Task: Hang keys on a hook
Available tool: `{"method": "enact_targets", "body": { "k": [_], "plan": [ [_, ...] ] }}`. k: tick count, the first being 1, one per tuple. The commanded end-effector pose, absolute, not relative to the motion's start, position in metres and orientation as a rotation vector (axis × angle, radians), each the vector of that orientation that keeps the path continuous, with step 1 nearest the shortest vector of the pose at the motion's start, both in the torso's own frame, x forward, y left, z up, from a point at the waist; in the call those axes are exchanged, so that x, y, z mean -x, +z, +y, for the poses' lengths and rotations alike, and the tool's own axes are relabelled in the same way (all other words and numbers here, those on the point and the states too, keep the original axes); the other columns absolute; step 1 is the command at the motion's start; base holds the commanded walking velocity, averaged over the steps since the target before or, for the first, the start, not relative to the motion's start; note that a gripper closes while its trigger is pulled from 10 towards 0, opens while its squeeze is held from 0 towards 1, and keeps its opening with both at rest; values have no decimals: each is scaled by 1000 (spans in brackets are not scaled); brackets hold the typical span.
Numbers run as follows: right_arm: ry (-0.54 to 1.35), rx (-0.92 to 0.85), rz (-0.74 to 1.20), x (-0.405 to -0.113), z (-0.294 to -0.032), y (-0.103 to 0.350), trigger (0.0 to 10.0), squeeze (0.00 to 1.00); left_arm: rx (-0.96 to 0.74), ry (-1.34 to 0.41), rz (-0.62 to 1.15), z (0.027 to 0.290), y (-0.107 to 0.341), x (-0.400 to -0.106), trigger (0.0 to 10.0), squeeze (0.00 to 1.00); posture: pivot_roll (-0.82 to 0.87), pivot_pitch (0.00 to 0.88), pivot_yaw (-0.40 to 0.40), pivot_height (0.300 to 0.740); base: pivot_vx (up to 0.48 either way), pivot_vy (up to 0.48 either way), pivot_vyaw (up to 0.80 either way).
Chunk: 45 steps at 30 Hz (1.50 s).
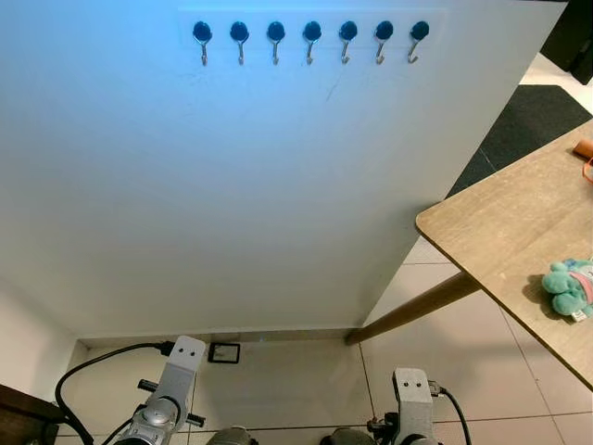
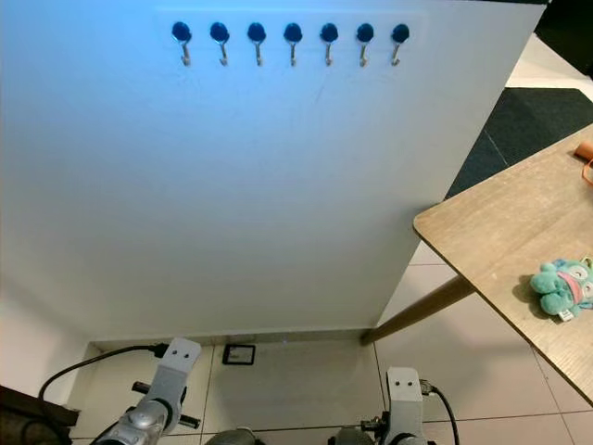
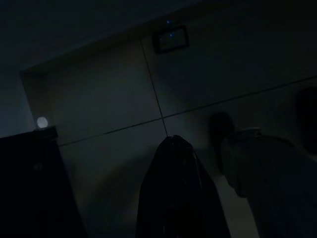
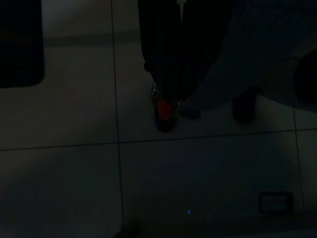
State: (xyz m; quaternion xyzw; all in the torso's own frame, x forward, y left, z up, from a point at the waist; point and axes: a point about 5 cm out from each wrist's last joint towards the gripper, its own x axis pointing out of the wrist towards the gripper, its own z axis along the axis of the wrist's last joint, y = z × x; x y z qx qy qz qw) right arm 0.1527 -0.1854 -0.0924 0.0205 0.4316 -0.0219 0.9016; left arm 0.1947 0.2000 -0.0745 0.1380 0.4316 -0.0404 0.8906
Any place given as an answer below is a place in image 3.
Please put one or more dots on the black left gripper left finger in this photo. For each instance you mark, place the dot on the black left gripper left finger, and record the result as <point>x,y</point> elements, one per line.
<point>158,193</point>

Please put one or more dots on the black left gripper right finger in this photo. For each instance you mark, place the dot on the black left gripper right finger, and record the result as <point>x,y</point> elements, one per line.
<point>198,198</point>

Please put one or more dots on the grey left robot leg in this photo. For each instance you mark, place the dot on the grey left robot leg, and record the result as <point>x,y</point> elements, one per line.
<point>272,186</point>

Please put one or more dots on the black cabinet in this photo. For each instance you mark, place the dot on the black cabinet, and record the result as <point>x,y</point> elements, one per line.
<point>32,188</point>

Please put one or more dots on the small round white light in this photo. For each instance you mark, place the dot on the small round white light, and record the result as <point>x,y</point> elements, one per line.
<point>42,122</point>

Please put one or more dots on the black box with blue lights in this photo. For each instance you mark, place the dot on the black box with blue lights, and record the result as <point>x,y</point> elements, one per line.
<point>171,39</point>

